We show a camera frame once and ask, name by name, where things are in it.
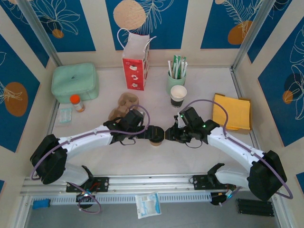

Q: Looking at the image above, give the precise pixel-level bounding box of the white slotted cable duct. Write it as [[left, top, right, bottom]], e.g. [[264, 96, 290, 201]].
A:
[[51, 192, 212, 205]]

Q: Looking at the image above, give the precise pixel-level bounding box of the black controller board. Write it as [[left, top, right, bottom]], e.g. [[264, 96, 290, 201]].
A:
[[76, 191, 96, 203], [210, 191, 233, 207]]

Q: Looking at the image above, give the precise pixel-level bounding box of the aluminium frame post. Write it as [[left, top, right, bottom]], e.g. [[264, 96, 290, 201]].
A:
[[18, 0, 63, 67], [231, 0, 277, 72]]

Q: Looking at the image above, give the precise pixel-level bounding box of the blue small block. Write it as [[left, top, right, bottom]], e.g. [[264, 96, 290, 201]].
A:
[[32, 199, 51, 210]]

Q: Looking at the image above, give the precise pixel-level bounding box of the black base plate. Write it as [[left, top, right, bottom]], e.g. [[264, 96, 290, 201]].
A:
[[66, 177, 110, 193], [190, 174, 237, 190]]

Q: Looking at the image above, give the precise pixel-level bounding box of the mint green lidded container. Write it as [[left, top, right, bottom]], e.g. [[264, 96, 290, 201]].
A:
[[51, 62, 100, 104]]

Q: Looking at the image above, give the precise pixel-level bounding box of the black strip bundle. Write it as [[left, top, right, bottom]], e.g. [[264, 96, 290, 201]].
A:
[[236, 198, 275, 217]]

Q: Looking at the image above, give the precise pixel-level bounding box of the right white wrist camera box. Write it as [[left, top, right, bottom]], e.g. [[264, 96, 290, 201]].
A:
[[174, 114, 185, 130]]

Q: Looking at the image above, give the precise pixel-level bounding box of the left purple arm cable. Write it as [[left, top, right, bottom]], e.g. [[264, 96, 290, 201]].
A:
[[30, 104, 152, 214]]

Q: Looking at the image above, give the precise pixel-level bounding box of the green wrapped stirrer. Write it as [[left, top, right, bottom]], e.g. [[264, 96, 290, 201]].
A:
[[180, 56, 187, 78], [172, 55, 179, 79]]

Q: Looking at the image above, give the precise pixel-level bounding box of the mint green holder cup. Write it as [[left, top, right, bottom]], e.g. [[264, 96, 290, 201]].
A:
[[167, 70, 187, 95]]

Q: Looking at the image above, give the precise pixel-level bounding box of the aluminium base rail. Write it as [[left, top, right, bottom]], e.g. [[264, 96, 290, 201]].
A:
[[20, 172, 282, 197]]

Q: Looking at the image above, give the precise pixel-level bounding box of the clear blister packet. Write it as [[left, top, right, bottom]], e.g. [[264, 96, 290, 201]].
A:
[[57, 108, 73, 124]]

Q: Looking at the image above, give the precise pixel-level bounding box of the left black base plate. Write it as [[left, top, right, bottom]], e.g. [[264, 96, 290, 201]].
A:
[[66, 177, 110, 193]]

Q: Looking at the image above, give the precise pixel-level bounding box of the orange capped small bottle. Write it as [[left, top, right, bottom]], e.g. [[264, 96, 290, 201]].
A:
[[69, 94, 86, 113]]

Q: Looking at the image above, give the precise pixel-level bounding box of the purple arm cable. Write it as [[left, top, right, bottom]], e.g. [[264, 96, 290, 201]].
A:
[[30, 104, 152, 214], [181, 99, 294, 200]]

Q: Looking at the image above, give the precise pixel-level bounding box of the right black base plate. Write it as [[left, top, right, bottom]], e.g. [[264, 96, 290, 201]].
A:
[[190, 174, 237, 190]]

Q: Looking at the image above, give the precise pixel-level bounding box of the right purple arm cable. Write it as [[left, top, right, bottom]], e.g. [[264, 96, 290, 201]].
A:
[[181, 99, 294, 200]]

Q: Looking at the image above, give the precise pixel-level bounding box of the red white paper gift bag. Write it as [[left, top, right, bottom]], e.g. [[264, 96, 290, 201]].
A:
[[117, 28, 157, 91]]

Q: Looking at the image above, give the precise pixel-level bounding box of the yellow napkin stack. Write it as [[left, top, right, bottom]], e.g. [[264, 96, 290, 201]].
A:
[[212, 93, 252, 131]]

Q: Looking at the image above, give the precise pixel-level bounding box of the blue white wipe packet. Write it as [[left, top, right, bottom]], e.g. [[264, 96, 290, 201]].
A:
[[134, 191, 162, 219]]

